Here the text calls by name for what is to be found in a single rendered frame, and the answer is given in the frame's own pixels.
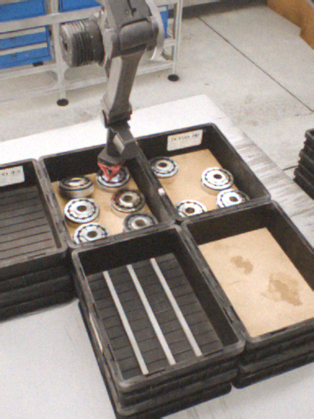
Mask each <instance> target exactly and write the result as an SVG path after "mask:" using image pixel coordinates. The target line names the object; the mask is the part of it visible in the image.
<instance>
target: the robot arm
mask: <svg viewBox="0 0 314 419"><path fill-rule="evenodd" d="M95 1H97V2H99V3H101V4H102V6H104V7H105V9H106V14H107V17H108V21H109V26H110V28H109V29H106V30H105V34H104V42H103V45H104V48H105V51H106V53H107V55H108V57H109V58H110V59H112V63H111V68H110V77H109V82H108V87H107V90H106V92H105V94H104V96H103V100H101V104H100V117H101V122H102V123H103V125H104V128H105V129H107V133H106V144H105V148H104V149H103V151H102V152H101V153H100V155H99V156H98V164H99V166H100V167H101V169H102V170H103V171H104V173H105V175H106V177H107V178H108V179H109V180H111V179H112V178H113V177H114V175H115V174H116V173H117V171H118V170H119V168H120V167H121V165H122V164H123V162H124V161H126V160H130V159H133V158H134V157H136V155H137V154H138V153H139V151H140V147H139V145H138V144H137V142H136V139H135V137H134V136H133V135H132V132H131V131H130V129H131V125H130V124H129V122H128V121H129V120H131V119H132V118H131V115H132V104H131V102H130V101H129V99H130V96H131V91H132V86H133V84H134V80H135V77H136V74H137V69H138V65H139V62H140V59H141V57H142V56H143V54H144V53H145V52H146V48H147V47H151V46H154V45H155V43H157V40H158V37H159V22H158V21H157V19H155V17H154V16H150V14H149V12H148V8H147V5H146V0H95ZM127 11H128V13H127ZM128 14H129V15H128ZM106 167H107V168H109V169H111V171H113V173H112V174H111V175H109V174H108V172H107V169H106Z"/></svg>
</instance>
